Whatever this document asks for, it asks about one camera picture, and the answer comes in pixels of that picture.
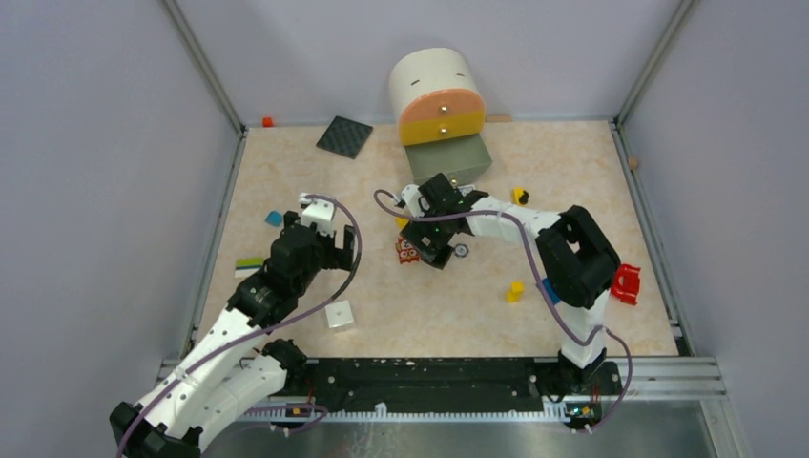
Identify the white cosmetic box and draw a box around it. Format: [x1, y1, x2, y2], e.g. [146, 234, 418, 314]
[324, 301, 356, 332]

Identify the white round drawer organizer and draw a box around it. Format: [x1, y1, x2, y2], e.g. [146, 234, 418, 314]
[388, 48, 492, 186]

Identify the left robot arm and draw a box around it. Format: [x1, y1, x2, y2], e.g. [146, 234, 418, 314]
[110, 194, 363, 457]

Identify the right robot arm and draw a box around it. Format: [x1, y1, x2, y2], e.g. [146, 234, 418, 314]
[395, 174, 621, 393]

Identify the blue playing card box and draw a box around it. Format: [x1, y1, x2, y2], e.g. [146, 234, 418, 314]
[458, 185, 476, 196]

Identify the small blue cube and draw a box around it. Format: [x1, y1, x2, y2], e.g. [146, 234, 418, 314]
[264, 211, 284, 227]

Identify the green blue white block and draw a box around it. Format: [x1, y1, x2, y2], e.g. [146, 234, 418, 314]
[234, 257, 264, 279]

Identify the yellow block with black knob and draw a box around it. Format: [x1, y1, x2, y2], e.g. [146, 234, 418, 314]
[511, 187, 530, 206]

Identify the wooden block on ledge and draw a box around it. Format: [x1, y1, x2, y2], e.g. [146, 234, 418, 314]
[486, 114, 513, 123]

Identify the black lego plate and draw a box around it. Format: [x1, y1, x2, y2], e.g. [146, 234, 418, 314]
[316, 116, 373, 159]

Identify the blue lego brick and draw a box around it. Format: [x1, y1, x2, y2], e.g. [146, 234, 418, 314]
[538, 278, 561, 306]

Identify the red plastic horseshoe toy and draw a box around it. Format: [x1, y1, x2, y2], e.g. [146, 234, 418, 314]
[611, 264, 641, 305]

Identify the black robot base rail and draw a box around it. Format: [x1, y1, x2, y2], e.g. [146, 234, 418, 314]
[267, 357, 623, 415]

